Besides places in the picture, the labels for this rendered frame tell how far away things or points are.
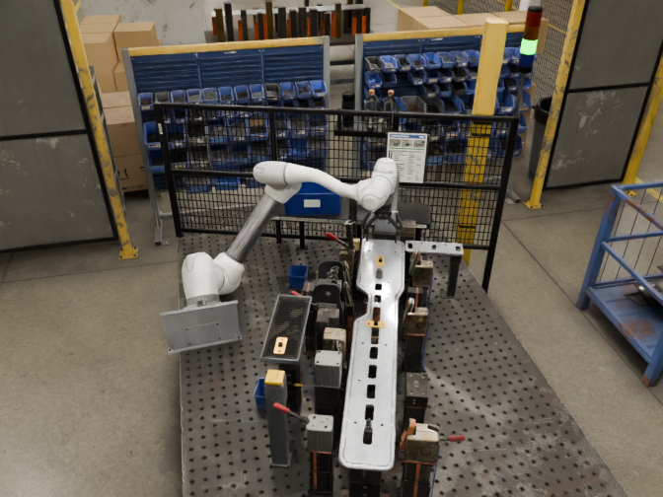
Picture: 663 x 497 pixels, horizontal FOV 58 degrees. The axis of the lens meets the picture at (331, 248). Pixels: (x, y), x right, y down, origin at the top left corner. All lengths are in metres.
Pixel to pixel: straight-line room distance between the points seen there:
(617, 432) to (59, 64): 4.02
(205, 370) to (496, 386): 1.31
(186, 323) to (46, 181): 2.18
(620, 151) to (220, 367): 4.18
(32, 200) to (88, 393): 1.60
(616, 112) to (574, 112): 0.41
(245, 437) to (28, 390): 1.85
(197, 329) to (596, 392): 2.36
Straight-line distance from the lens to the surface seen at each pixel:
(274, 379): 2.14
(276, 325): 2.33
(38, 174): 4.73
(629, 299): 4.41
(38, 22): 4.33
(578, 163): 5.71
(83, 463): 3.59
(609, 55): 5.39
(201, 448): 2.57
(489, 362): 2.93
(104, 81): 6.81
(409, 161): 3.27
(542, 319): 4.36
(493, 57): 3.14
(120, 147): 5.52
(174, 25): 9.20
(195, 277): 2.91
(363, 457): 2.12
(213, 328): 2.90
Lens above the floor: 2.70
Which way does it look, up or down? 34 degrees down
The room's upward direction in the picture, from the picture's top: straight up
